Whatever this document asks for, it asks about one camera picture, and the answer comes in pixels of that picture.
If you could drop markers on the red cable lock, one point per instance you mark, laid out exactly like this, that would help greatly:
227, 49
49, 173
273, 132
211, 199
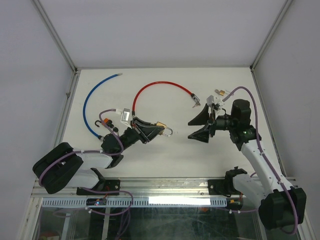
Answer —
173, 88

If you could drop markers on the black head keys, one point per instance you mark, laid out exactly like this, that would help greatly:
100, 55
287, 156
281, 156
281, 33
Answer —
115, 129

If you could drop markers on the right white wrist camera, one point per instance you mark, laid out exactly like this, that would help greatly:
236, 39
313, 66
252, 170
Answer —
215, 103

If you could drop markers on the aluminium mounting rail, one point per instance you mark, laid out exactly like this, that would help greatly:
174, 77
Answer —
142, 187

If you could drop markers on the white slotted cable duct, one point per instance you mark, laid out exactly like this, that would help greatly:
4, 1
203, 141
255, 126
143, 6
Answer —
138, 202

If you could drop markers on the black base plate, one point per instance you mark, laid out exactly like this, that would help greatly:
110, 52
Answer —
217, 187
105, 187

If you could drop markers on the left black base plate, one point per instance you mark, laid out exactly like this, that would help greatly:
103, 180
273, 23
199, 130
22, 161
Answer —
105, 187

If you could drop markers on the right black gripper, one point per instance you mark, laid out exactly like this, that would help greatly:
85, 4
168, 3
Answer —
202, 135

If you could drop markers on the orange black padlock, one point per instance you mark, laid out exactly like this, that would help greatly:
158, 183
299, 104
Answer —
106, 121

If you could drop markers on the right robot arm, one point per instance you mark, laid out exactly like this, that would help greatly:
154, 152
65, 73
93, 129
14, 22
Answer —
278, 202

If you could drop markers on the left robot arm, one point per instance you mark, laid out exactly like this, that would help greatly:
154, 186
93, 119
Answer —
65, 167

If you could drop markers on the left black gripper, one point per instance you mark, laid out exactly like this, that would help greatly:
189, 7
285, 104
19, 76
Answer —
145, 133

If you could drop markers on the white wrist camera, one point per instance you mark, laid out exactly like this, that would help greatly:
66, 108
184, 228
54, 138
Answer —
215, 103
125, 116

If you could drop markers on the blue cable lock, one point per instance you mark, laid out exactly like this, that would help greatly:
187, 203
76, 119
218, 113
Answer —
88, 99

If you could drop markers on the small brass padlock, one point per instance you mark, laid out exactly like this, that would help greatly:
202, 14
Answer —
221, 92

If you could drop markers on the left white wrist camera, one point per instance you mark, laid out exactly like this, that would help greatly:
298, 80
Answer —
125, 116

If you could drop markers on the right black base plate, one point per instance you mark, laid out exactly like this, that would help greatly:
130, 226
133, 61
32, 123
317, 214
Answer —
217, 187

